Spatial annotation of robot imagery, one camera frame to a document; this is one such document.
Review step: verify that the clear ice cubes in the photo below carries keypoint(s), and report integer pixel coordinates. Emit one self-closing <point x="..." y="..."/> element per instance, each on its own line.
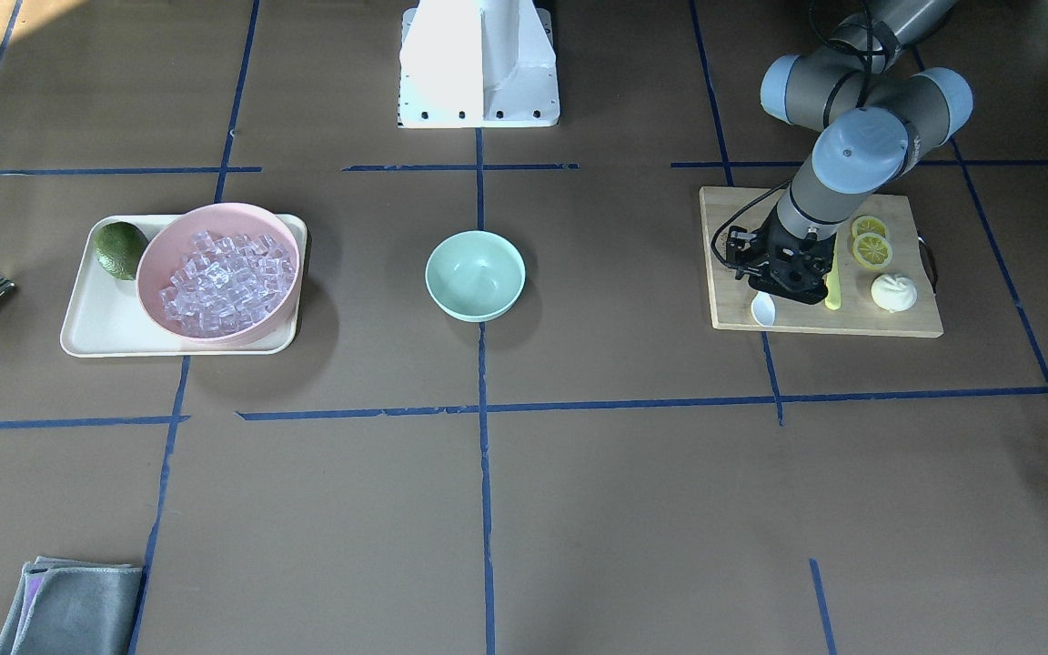
<point x="226" y="284"/>

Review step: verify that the green lime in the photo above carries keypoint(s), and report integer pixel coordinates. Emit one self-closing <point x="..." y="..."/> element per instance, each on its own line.
<point x="118" y="249"/>

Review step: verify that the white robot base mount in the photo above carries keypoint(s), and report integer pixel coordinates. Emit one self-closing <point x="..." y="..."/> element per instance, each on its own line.
<point x="477" y="64"/>

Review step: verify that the yellow plastic knife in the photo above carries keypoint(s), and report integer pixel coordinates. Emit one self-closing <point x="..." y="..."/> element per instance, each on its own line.
<point x="832" y="301"/>

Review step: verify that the beige plastic tray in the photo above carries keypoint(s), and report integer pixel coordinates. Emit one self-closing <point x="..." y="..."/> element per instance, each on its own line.
<point x="105" y="317"/>

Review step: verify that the white steamed bun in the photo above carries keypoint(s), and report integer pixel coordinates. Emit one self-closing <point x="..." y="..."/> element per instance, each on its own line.
<point x="894" y="293"/>

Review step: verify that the upper lemon slice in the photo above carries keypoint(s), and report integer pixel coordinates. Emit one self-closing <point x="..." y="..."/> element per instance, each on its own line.
<point x="868" y="225"/>

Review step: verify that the mint green bowl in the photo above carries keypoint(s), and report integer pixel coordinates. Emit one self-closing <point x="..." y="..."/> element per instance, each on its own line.
<point x="475" y="276"/>

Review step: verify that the white plastic spoon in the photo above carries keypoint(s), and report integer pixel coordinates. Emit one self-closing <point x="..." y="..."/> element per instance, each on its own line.
<point x="763" y="310"/>

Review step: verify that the lemon slice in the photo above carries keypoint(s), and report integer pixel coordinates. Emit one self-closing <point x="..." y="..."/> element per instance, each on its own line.
<point x="868" y="225"/>
<point x="871" y="251"/>

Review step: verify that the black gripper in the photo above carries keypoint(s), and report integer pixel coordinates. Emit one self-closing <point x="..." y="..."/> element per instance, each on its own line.
<point x="746" y="251"/>

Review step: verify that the folded grey cloth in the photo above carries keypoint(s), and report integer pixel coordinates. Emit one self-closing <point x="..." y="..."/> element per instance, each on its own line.
<point x="67" y="606"/>

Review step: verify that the lower lemon slice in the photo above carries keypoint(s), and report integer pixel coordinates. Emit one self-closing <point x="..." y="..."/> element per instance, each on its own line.
<point x="871" y="251"/>

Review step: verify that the bamboo cutting board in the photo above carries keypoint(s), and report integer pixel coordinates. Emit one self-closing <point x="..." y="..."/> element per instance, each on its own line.
<point x="731" y="298"/>

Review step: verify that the pink bowl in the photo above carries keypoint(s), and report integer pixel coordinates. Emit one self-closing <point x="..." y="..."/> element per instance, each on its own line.
<point x="226" y="219"/>

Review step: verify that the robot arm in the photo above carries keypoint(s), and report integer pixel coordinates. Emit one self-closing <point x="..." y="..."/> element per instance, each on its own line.
<point x="872" y="130"/>

